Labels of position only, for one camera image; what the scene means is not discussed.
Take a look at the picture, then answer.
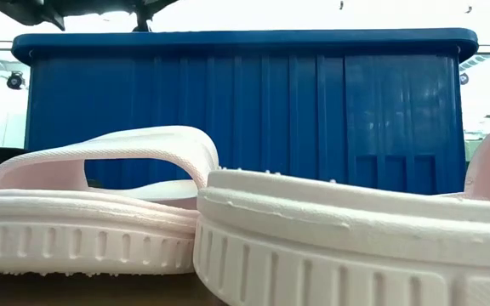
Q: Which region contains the blue plastic bin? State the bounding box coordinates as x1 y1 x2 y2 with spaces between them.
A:
10 27 480 196

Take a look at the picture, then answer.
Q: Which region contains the pink foam slide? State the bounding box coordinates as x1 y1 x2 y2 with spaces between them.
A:
192 114 490 306
0 125 220 276

